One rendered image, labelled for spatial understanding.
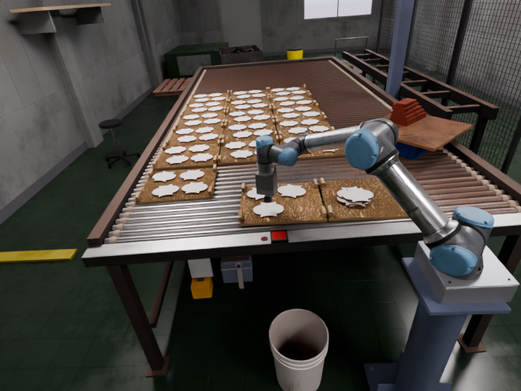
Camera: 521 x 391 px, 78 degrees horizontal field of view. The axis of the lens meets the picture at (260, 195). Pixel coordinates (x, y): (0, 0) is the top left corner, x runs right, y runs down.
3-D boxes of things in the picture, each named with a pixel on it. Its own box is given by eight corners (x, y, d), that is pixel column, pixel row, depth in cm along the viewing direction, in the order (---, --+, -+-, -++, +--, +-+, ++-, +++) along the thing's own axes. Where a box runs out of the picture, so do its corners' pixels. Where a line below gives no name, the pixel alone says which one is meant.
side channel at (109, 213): (105, 254, 149) (98, 237, 144) (93, 254, 149) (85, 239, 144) (203, 74, 492) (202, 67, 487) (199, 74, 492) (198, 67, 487)
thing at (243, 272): (253, 288, 149) (250, 260, 139) (224, 291, 149) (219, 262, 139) (253, 271, 159) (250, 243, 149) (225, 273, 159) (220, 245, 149)
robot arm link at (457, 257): (495, 247, 98) (380, 112, 104) (482, 276, 90) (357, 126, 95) (459, 258, 108) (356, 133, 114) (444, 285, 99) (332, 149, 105)
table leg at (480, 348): (486, 351, 185) (546, 236, 140) (465, 353, 185) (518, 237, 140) (474, 333, 195) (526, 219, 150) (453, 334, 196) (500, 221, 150)
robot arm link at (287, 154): (304, 143, 132) (283, 137, 139) (287, 153, 126) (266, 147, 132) (304, 160, 136) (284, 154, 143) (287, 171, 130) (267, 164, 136)
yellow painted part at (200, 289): (212, 298, 153) (204, 261, 141) (193, 299, 153) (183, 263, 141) (213, 285, 160) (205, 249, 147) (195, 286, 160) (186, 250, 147)
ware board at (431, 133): (472, 127, 204) (473, 124, 204) (433, 151, 179) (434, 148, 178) (399, 112, 238) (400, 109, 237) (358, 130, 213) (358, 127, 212)
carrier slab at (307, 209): (326, 222, 148) (327, 219, 147) (238, 226, 150) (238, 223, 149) (315, 184, 178) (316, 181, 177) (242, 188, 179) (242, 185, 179)
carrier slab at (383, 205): (419, 218, 146) (420, 215, 145) (329, 221, 149) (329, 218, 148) (395, 180, 176) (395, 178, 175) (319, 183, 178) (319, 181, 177)
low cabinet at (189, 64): (182, 69, 1005) (177, 45, 968) (231, 66, 998) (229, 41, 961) (168, 81, 862) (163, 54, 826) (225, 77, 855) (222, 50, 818)
